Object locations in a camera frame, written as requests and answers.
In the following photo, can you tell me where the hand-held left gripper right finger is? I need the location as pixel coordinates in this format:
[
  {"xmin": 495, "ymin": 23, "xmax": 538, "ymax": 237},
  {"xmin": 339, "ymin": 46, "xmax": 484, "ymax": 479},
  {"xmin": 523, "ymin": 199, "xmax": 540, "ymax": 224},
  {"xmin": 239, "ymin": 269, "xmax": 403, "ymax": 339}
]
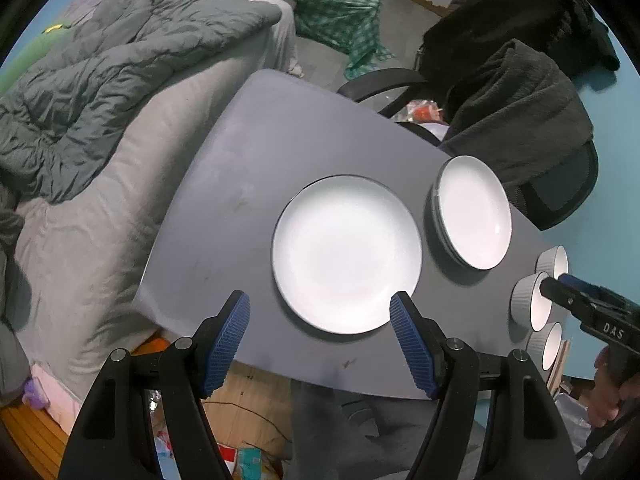
[{"xmin": 389, "ymin": 291, "xmax": 583, "ymax": 480}]

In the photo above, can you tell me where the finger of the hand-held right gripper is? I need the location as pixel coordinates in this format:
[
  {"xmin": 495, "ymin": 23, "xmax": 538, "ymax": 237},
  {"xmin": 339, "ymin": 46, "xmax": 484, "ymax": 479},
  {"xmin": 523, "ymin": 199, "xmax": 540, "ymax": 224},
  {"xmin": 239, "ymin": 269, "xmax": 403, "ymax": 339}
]
[
  {"xmin": 539, "ymin": 279, "xmax": 593, "ymax": 322},
  {"xmin": 557, "ymin": 272, "xmax": 608, "ymax": 301}
]

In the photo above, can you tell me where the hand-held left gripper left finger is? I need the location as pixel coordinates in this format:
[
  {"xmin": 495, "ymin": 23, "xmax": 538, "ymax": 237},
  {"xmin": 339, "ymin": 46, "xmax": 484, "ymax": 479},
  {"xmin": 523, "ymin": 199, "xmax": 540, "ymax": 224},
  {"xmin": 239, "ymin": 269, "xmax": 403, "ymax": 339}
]
[{"xmin": 57, "ymin": 290, "xmax": 251, "ymax": 480}]

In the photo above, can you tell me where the white ribbed bowl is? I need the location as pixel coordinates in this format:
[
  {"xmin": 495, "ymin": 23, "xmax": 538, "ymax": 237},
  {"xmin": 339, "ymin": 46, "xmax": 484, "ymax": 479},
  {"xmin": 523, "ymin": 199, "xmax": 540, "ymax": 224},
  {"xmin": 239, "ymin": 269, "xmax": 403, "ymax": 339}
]
[
  {"xmin": 510, "ymin": 271, "xmax": 553, "ymax": 333},
  {"xmin": 526, "ymin": 321, "xmax": 565, "ymax": 372},
  {"xmin": 536, "ymin": 245, "xmax": 570, "ymax": 281}
]

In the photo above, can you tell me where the large white plate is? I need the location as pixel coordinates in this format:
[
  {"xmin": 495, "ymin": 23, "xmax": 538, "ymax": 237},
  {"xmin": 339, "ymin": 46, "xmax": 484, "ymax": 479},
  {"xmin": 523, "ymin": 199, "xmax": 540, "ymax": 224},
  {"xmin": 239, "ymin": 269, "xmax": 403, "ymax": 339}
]
[{"xmin": 271, "ymin": 175, "xmax": 423, "ymax": 336}]

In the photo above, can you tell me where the person's right hand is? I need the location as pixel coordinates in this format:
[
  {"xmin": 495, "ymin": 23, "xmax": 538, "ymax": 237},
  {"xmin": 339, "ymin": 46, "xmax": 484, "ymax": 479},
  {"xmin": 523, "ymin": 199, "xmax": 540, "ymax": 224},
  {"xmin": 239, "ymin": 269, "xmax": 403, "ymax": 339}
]
[{"xmin": 586, "ymin": 346, "xmax": 640, "ymax": 428}]

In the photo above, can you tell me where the wooden board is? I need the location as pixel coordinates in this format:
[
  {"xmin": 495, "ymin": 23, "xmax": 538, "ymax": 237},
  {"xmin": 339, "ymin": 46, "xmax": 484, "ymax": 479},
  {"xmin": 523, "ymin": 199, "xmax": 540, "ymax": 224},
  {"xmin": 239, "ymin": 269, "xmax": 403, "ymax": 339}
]
[{"xmin": 547, "ymin": 339, "xmax": 575, "ymax": 397}]

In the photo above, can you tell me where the black office chair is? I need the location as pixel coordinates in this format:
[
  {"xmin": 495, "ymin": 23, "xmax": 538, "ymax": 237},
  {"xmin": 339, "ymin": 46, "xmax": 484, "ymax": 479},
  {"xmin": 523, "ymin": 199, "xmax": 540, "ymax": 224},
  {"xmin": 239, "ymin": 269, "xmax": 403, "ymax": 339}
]
[{"xmin": 337, "ymin": 67, "xmax": 601, "ymax": 232}]

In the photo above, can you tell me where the plastic bag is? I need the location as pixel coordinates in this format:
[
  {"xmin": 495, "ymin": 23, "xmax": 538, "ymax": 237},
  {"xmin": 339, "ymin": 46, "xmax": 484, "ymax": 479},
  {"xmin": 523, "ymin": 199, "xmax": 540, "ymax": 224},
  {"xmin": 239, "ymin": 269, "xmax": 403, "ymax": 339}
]
[{"xmin": 554, "ymin": 391, "xmax": 603, "ymax": 463}]

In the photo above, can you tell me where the grey cloth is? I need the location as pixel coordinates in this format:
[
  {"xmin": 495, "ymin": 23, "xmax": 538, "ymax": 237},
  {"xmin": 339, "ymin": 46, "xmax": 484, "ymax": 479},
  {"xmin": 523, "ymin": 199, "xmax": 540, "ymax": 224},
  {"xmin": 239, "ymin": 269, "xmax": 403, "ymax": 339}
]
[{"xmin": 290, "ymin": 379, "xmax": 483, "ymax": 480}]

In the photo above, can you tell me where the teal packet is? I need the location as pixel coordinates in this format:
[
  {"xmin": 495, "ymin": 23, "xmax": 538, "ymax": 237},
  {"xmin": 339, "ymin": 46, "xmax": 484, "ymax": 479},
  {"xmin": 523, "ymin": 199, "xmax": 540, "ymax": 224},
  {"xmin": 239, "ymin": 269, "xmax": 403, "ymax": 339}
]
[{"xmin": 235, "ymin": 446, "xmax": 282, "ymax": 480}]

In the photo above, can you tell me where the small white plate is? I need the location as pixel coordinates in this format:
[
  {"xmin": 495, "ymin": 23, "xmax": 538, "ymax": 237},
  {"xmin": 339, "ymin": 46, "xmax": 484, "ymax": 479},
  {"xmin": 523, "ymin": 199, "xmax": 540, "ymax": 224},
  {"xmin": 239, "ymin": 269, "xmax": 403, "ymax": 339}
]
[
  {"xmin": 436, "ymin": 155, "xmax": 513, "ymax": 270},
  {"xmin": 425, "ymin": 172, "xmax": 488, "ymax": 273}
]

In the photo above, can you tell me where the dark grey blanket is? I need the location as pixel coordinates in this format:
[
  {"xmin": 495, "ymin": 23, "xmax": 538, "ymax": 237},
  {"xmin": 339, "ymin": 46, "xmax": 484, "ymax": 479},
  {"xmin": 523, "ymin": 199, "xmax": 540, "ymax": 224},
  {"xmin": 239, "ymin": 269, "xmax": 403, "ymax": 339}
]
[{"xmin": 440, "ymin": 39, "xmax": 596, "ymax": 191}]

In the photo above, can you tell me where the light grey bed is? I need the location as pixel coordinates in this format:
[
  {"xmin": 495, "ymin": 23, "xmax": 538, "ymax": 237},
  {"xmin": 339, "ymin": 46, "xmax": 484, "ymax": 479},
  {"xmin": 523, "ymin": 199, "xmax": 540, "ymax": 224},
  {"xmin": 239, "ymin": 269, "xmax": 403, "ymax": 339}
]
[{"xmin": 10, "ymin": 0, "xmax": 300, "ymax": 426}]

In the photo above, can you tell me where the purple cloth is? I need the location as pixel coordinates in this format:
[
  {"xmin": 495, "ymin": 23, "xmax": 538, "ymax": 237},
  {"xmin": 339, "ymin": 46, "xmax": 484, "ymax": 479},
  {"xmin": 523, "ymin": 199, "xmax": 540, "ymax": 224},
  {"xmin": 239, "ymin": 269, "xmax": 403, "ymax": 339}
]
[{"xmin": 21, "ymin": 377, "xmax": 50, "ymax": 408}]

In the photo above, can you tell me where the red snack packet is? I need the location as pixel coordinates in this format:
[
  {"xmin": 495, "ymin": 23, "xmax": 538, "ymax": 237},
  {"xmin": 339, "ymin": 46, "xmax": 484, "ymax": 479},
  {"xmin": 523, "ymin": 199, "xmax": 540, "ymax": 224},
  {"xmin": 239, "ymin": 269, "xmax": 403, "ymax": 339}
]
[{"xmin": 395, "ymin": 99, "xmax": 446, "ymax": 123}]

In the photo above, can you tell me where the black clothing pile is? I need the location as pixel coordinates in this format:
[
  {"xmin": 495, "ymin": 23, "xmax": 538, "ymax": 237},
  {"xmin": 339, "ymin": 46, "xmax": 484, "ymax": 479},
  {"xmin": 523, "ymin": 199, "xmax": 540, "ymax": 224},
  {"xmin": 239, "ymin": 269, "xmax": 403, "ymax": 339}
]
[{"xmin": 422, "ymin": 0, "xmax": 621, "ymax": 92}]

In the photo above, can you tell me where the grey duvet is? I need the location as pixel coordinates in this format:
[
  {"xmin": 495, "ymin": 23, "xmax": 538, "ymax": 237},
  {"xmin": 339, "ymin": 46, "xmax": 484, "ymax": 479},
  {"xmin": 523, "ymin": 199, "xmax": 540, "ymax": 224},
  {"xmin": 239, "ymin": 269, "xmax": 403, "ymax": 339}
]
[{"xmin": 0, "ymin": 0, "xmax": 283, "ymax": 206}]

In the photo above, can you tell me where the green pillow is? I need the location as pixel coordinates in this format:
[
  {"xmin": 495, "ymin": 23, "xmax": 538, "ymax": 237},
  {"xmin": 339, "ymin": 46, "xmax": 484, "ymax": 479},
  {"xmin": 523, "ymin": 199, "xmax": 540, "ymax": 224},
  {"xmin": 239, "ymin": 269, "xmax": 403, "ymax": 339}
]
[{"xmin": 0, "ymin": 19, "xmax": 76, "ymax": 97}]

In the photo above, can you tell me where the green checked cloth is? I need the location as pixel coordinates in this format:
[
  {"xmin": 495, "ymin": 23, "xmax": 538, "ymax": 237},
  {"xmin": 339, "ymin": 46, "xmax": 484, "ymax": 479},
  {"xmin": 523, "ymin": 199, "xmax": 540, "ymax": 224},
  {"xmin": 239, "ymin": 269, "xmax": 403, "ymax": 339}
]
[{"xmin": 192, "ymin": 0, "xmax": 396, "ymax": 81}]

